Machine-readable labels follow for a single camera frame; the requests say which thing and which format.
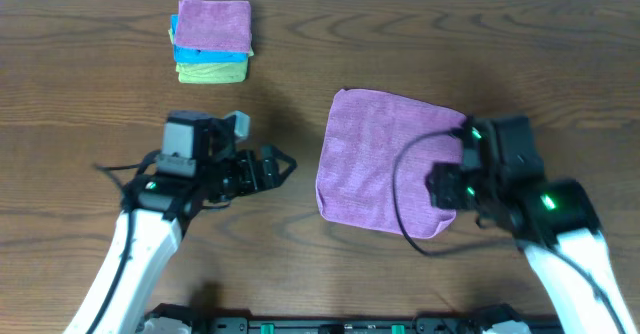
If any purple microfiber cloth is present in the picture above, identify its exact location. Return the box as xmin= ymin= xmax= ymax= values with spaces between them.
xmin=315 ymin=89 xmax=465 ymax=239

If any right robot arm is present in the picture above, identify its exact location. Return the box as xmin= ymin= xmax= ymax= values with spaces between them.
xmin=426 ymin=116 xmax=637 ymax=333

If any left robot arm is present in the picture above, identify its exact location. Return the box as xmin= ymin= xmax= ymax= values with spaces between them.
xmin=66 ymin=146 xmax=297 ymax=333

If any folded green cloth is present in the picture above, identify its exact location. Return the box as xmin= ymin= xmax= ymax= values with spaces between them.
xmin=175 ymin=50 xmax=254 ymax=84

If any folded blue cloth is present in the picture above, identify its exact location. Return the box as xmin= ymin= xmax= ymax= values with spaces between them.
xmin=168 ymin=14 xmax=254 ymax=64

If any folded purple cloth on stack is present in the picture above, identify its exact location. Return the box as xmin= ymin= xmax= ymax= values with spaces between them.
xmin=174 ymin=0 xmax=252 ymax=53

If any right black cable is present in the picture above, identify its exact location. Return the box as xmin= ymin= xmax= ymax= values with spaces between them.
xmin=391 ymin=129 xmax=626 ymax=334

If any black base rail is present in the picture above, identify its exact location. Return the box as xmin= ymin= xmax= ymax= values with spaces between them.
xmin=144 ymin=303 xmax=566 ymax=334

